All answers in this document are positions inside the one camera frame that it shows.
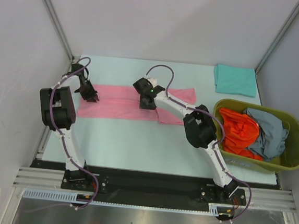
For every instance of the pink t shirt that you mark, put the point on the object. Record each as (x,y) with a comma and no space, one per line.
(122,102)

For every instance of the olive green plastic basket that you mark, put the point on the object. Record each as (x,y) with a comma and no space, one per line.
(288,160)

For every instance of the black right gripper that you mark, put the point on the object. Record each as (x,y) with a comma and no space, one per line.
(143,105)

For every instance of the orange t shirt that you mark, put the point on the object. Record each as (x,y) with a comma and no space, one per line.
(241,131)

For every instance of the folded teal t shirt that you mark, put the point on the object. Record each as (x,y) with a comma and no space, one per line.
(235,80)

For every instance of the aluminium corner post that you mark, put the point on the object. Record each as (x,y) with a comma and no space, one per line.
(51,11)
(279,36)

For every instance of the left aluminium corner post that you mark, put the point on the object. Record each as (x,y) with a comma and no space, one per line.
(51,11)

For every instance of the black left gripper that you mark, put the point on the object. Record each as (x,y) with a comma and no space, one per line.
(93,95)

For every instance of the right aluminium corner post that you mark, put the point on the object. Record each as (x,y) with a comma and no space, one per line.
(279,36)

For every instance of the aluminium frame rail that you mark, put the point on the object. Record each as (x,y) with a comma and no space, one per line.
(268,199)

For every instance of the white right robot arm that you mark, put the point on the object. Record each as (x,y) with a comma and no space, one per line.
(199,126)

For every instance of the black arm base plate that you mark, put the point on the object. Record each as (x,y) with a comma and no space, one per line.
(146,187)

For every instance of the grey blue t shirt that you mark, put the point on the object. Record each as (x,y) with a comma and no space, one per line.
(270,143)

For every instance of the grey slotted cable duct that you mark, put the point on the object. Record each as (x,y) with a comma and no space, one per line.
(77,198)

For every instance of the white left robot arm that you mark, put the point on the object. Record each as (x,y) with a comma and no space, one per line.
(59,114)

